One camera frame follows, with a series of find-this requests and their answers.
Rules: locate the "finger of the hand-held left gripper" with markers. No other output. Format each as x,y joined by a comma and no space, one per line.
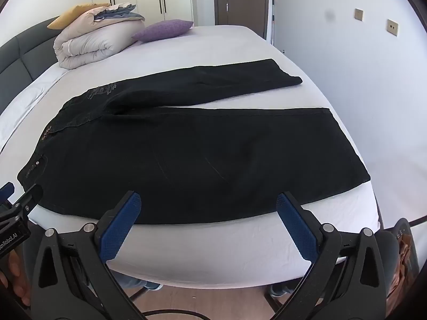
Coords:
6,190
29,197

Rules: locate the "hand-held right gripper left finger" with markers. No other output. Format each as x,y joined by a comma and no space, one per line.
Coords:
124,225

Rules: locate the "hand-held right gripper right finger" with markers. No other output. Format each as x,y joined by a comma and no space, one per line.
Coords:
296,226

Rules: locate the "black pants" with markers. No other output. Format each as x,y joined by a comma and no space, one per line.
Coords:
186,153

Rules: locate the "person's left hand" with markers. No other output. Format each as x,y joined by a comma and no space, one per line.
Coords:
20,280

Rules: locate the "person's left leg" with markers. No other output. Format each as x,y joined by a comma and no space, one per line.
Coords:
140,281

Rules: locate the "person's leg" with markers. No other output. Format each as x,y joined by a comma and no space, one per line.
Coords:
140,281
283,290

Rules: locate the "person's right leg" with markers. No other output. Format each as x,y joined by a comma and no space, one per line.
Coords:
283,290

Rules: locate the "white bed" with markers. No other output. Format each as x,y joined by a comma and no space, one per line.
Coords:
206,256

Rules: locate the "grey padded headboard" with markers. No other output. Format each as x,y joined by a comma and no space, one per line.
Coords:
20,53

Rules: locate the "beige folded duvet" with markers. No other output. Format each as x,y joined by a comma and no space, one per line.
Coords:
90,41

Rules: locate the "yellow pillow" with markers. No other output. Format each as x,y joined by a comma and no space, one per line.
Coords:
71,15

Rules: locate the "purple pillow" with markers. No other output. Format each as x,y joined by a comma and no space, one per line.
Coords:
163,30

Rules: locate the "folded blue clothes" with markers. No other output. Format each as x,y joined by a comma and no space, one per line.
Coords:
116,12

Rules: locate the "beige wall socket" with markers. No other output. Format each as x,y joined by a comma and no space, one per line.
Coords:
392,27
359,14

